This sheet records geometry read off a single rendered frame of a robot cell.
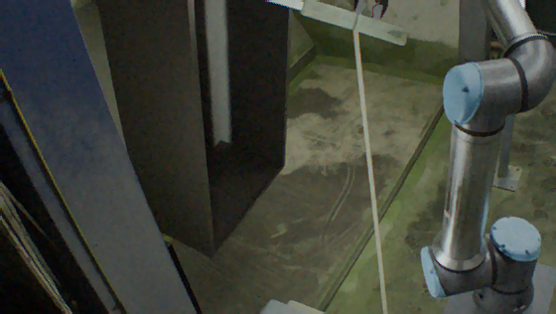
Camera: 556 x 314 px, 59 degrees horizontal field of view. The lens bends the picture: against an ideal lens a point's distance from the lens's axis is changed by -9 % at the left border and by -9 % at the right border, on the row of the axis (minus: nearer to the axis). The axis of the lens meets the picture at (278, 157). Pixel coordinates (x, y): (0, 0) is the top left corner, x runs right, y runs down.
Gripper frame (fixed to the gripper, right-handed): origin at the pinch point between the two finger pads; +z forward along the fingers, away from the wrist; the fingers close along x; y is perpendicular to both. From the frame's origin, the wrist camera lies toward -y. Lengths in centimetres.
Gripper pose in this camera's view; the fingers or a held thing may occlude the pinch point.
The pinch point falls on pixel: (363, 27)
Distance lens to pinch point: 157.9
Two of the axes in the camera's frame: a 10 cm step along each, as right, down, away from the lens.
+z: -2.6, 9.1, 3.2
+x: -9.6, -2.5, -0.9
